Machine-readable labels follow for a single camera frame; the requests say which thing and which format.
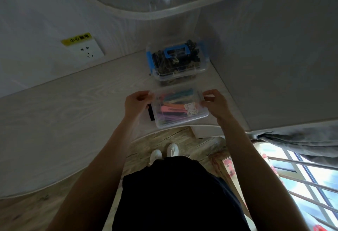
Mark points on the white wall socket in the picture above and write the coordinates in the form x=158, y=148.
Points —
x=88, y=50

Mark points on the person's right white shoe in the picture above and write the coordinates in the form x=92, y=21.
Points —
x=173, y=149

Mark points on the grey curtain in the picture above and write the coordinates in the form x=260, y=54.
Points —
x=303, y=139

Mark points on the person's left white shoe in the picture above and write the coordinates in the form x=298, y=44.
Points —
x=155, y=156

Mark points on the yellow warning label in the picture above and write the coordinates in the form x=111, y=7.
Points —
x=76, y=39

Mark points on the person's left forearm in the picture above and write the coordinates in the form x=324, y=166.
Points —
x=89, y=175

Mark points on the clear plastic storage box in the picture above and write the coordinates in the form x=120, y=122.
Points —
x=178, y=108

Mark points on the person's white shoe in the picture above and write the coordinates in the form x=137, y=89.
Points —
x=173, y=149
x=155, y=156

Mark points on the person's right forearm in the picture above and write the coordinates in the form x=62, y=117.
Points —
x=258, y=178

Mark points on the white cartoon sticker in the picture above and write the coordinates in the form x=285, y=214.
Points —
x=190, y=107

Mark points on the person's right thumb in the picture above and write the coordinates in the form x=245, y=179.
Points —
x=206, y=103

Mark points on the pile of black hair accessories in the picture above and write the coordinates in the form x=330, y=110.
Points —
x=177, y=59

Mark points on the person's left hand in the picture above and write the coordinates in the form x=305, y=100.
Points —
x=134, y=104

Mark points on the person's black clothing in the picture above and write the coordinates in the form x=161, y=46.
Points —
x=177, y=196

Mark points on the pink patterned box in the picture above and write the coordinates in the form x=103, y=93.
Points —
x=228, y=168

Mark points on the person's left thumb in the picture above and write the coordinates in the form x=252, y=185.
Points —
x=149, y=101

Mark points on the metal window bars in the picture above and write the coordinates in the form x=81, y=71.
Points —
x=306, y=183

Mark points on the pile of colourful hair clips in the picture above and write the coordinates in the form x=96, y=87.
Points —
x=173, y=105

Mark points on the person's right hand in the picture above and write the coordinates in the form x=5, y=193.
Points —
x=217, y=105

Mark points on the white curved wall shelf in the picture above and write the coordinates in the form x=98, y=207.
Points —
x=158, y=2

